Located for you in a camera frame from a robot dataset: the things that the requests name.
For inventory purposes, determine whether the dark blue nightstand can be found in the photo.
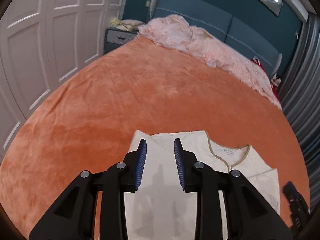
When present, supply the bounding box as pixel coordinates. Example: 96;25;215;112
104;28;138;54

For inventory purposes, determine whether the cream quilted jacket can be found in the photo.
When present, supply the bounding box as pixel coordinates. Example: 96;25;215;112
124;130;280;239

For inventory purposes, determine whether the orange plush bed blanket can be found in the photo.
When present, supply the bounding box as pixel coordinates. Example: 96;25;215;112
1;37;310;237

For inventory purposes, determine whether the red and white plush toy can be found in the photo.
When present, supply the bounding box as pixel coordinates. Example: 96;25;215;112
251;56;282;102

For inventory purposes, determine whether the blue upholstered headboard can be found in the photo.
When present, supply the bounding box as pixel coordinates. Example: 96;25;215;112
149;0;282;77

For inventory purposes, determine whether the cream cloth pile on nightstand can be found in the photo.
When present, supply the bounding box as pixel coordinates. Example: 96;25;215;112
110;18;144;32

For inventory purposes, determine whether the white panelled wardrobe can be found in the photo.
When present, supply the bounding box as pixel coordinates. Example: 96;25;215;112
1;0;126;156

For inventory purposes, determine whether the pink lace duvet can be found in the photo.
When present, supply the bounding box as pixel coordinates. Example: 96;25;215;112
138;14;281;109

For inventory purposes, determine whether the grey blue curtain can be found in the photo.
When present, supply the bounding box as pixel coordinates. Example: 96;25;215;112
279;14;319;206

